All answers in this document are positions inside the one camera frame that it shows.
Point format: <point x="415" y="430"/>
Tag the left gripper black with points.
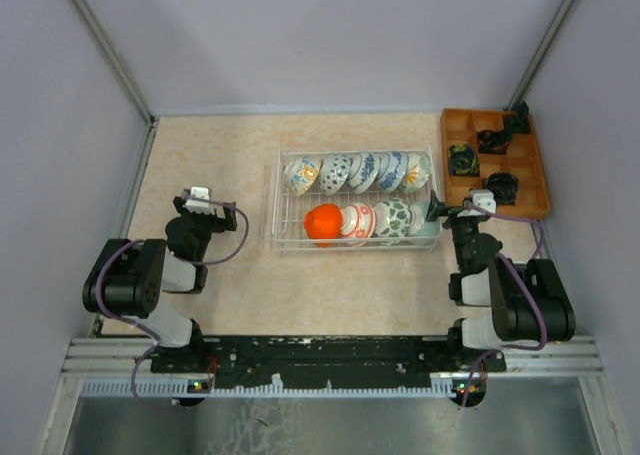
<point x="221" y="223"/>

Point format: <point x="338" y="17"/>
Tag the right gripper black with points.
<point x="435" y="211"/>

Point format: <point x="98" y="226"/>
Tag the pale green ringed bowl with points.
<point x="422" y="232"/>

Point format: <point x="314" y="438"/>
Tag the green leaf pattern bowl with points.
<point x="393" y="220"/>

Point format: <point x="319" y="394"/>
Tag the blue white patterned bowl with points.
<point x="393" y="168"/>

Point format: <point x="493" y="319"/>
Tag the orange white leaf bowl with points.
<point x="358" y="223"/>

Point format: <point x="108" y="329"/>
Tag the white wire dish rack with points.
<point x="358" y="200"/>

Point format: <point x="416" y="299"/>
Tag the orange bottom bowl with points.
<point x="324" y="222"/>

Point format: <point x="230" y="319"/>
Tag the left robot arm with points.
<point x="129" y="276"/>

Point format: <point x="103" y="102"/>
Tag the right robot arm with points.
<point x="527" y="304"/>

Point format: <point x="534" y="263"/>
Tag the black yellow object in tray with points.
<point x="463" y="160"/>

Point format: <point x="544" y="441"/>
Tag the black round object in tray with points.
<point x="504" y="186"/>

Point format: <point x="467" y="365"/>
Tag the wooden compartment tray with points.
<point x="521" y="159"/>

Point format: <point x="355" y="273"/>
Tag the black object tray centre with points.
<point x="493" y="142"/>

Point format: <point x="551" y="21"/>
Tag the black object tray corner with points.
<point x="518" y="121"/>

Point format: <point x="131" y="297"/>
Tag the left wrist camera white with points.
<point x="197" y="199"/>

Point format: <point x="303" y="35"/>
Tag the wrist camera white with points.
<point x="197" y="199"/>
<point x="481" y="200"/>

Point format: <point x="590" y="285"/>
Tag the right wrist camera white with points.
<point x="481" y="200"/>

